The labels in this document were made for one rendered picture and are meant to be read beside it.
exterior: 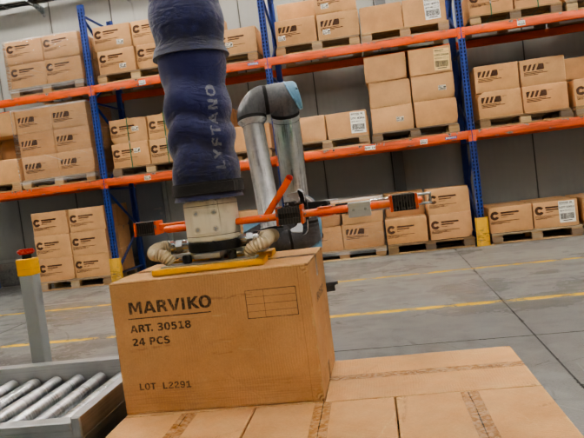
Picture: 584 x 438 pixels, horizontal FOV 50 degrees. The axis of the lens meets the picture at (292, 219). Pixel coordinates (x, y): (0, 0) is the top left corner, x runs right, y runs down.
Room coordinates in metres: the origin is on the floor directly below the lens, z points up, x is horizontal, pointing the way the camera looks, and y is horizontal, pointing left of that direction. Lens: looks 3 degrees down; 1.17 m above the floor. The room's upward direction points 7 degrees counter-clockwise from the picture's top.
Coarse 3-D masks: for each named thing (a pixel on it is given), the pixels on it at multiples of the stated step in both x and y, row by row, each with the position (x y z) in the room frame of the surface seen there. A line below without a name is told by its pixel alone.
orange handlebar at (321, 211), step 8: (384, 200) 1.95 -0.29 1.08; (320, 208) 1.92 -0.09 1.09; (328, 208) 1.92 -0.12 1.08; (336, 208) 1.92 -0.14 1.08; (344, 208) 1.91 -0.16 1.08; (376, 208) 1.90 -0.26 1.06; (248, 216) 1.99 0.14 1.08; (256, 216) 1.94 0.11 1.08; (264, 216) 1.94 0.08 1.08; (272, 216) 1.94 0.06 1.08; (304, 216) 1.93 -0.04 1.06; (320, 216) 1.92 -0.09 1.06; (160, 224) 2.26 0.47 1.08; (168, 224) 2.26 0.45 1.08; (176, 224) 2.26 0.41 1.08; (184, 224) 1.97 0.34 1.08; (240, 224) 1.95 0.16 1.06; (168, 232) 1.98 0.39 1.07
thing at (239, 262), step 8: (184, 256) 1.89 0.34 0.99; (232, 256) 1.87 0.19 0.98; (240, 256) 1.90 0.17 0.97; (256, 256) 1.87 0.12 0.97; (264, 256) 1.87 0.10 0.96; (176, 264) 1.90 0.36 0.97; (184, 264) 1.87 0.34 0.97; (192, 264) 1.86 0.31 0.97; (200, 264) 1.86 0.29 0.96; (208, 264) 1.84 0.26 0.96; (216, 264) 1.84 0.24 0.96; (224, 264) 1.84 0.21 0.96; (232, 264) 1.83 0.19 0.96; (240, 264) 1.83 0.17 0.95; (248, 264) 1.83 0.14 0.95; (256, 264) 1.83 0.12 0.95; (152, 272) 1.86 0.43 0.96; (160, 272) 1.86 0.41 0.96; (168, 272) 1.86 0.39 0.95; (176, 272) 1.85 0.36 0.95; (184, 272) 1.85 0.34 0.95; (192, 272) 1.85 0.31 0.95
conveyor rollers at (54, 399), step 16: (16, 384) 2.38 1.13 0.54; (32, 384) 2.34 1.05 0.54; (48, 384) 2.29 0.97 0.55; (64, 384) 2.25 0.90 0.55; (80, 384) 2.33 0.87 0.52; (96, 384) 2.26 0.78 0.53; (0, 400) 2.16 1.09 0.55; (16, 400) 2.22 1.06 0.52; (32, 400) 2.16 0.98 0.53; (48, 400) 2.11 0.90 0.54; (64, 400) 2.06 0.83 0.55; (80, 400) 2.13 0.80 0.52; (0, 416) 1.99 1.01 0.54; (16, 416) 1.95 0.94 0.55; (32, 416) 1.99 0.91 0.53; (48, 416) 1.93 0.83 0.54; (64, 416) 1.89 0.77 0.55
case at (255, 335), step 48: (144, 288) 1.83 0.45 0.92; (192, 288) 1.81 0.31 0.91; (240, 288) 1.79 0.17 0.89; (288, 288) 1.77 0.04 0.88; (144, 336) 1.83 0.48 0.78; (192, 336) 1.81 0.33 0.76; (240, 336) 1.79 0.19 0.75; (288, 336) 1.77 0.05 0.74; (144, 384) 1.84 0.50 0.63; (192, 384) 1.81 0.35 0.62; (240, 384) 1.79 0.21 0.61; (288, 384) 1.77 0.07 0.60
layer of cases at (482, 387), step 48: (336, 384) 1.89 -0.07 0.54; (384, 384) 1.83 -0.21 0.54; (432, 384) 1.78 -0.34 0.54; (480, 384) 1.73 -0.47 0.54; (528, 384) 1.69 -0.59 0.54; (144, 432) 1.69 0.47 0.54; (192, 432) 1.64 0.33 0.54; (240, 432) 1.60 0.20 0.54; (288, 432) 1.56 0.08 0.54; (336, 432) 1.52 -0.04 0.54; (384, 432) 1.49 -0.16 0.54; (432, 432) 1.45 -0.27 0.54; (480, 432) 1.42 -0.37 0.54; (528, 432) 1.39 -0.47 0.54; (576, 432) 1.36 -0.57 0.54
